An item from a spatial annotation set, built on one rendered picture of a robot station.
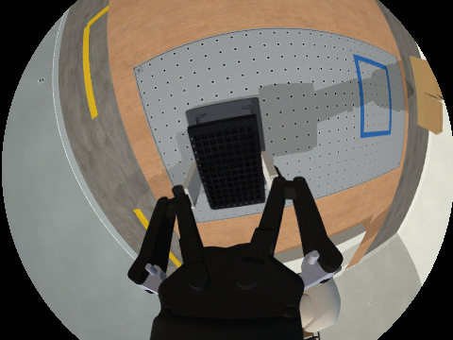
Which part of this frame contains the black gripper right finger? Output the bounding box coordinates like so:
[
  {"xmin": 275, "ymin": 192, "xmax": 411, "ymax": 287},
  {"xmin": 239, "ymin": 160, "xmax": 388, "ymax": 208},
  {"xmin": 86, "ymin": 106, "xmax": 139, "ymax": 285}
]
[{"xmin": 235, "ymin": 151, "xmax": 344, "ymax": 291}]

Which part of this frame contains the black well plate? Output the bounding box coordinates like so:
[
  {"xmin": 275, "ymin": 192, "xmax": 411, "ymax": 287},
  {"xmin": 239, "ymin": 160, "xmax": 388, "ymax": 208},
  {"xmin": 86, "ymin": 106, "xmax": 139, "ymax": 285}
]
[{"xmin": 187, "ymin": 113, "xmax": 265, "ymax": 210}]

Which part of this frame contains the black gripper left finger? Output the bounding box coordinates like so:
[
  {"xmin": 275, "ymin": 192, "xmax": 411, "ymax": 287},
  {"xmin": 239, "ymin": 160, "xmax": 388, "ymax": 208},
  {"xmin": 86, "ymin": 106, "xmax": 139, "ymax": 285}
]
[{"xmin": 127, "ymin": 162, "xmax": 211, "ymax": 294}]

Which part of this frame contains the blue tape outline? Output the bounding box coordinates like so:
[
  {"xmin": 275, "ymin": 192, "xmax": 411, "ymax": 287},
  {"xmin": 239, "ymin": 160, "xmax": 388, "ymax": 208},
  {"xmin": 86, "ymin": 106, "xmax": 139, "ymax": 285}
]
[{"xmin": 353, "ymin": 54, "xmax": 392, "ymax": 138}]

